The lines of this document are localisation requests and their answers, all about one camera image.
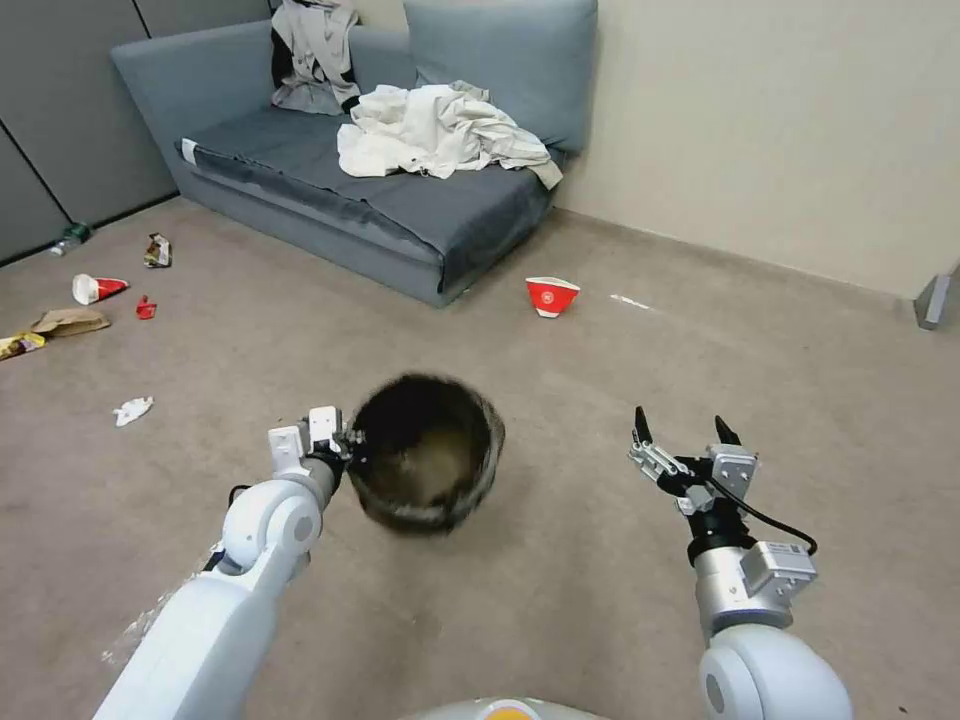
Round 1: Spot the brown paper bag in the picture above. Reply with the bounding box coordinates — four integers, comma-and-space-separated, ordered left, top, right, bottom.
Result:
29, 308, 112, 338

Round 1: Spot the clear plastic bottle green label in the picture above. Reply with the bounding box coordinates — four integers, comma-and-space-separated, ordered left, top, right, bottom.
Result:
48, 222, 94, 257

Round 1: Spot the dark round trash can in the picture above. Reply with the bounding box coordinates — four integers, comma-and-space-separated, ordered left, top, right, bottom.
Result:
347, 371, 508, 536

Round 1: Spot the grey-blue sofa cushion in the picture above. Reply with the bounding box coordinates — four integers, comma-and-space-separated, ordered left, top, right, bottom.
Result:
402, 0, 600, 157

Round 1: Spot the red paper bowl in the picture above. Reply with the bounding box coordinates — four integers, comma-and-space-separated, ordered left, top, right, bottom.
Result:
524, 275, 586, 321

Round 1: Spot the red and white paper cup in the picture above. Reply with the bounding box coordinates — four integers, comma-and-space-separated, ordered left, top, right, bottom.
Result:
71, 272, 130, 307

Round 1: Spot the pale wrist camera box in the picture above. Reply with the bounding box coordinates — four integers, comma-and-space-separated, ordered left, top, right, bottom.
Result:
306, 406, 347, 453
705, 443, 761, 501

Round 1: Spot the crumpled white tissue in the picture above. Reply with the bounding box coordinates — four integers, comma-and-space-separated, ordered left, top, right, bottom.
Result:
113, 395, 156, 428

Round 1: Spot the crumpled cream cloth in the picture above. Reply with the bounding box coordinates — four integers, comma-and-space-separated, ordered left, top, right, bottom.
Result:
335, 80, 565, 190

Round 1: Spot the grey and white jacket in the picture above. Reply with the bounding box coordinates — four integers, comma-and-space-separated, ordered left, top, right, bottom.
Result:
269, 0, 364, 116

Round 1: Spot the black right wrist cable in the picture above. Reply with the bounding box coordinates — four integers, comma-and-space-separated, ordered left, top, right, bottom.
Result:
704, 479, 820, 557

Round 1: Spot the grey-blue sofa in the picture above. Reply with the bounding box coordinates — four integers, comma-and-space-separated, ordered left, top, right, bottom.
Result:
110, 0, 601, 308

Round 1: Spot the dark grey sofa seat pad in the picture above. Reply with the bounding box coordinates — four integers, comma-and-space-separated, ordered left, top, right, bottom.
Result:
173, 110, 557, 295

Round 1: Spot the yellow snack wrapper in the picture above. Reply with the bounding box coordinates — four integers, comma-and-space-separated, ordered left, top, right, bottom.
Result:
0, 331, 49, 362

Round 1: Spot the grey furniture leg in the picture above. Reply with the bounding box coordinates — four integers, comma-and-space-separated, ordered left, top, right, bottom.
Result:
914, 274, 955, 331

